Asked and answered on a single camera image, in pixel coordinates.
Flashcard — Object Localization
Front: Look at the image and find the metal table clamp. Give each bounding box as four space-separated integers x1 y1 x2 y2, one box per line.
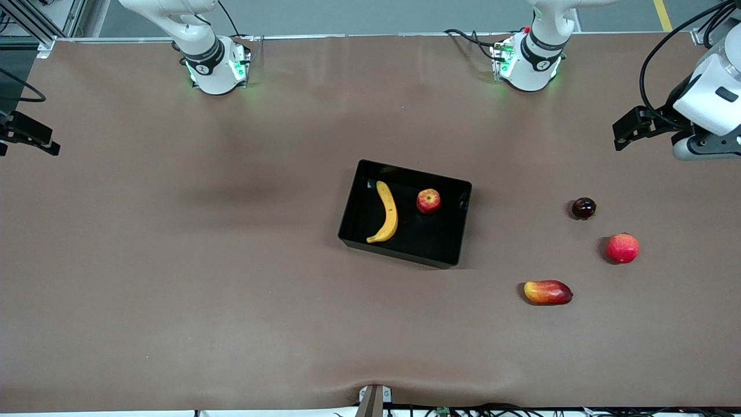
358 384 393 417

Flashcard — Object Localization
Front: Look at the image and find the brown table mat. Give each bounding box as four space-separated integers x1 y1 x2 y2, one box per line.
0 34 741 413

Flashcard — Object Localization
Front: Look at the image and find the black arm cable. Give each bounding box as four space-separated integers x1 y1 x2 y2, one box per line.
0 68 47 103
639 0 741 127

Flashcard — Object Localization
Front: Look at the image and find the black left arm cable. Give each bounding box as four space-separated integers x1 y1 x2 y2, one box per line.
639 0 741 127

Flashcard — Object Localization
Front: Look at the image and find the small red yellow apple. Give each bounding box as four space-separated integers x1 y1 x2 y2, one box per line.
416 188 442 215

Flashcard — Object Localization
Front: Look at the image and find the round red fruit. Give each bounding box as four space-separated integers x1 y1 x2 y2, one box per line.
606 232 641 265

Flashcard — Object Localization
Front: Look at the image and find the black base cable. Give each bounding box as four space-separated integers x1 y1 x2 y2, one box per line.
443 28 501 61
217 0 255 41

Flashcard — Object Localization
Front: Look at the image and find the dark purple plum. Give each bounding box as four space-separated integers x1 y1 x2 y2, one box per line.
571 197 597 221

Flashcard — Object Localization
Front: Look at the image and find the black right base cable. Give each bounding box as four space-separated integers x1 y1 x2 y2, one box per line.
217 0 255 41

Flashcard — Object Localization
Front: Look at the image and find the black plastic box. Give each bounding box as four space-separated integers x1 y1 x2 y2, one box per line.
338 159 473 270

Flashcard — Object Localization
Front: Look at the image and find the aluminium frame post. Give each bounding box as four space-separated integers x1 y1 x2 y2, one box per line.
0 0 87 58
691 0 741 47

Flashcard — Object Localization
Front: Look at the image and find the black left base cable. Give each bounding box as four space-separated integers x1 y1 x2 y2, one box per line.
443 28 501 61

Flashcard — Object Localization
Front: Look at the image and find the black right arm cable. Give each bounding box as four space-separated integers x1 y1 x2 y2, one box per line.
0 68 47 103

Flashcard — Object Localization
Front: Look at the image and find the red yellow mango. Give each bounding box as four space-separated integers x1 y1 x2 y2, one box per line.
523 279 574 306

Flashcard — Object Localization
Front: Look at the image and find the yellow banana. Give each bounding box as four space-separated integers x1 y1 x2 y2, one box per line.
366 180 399 244

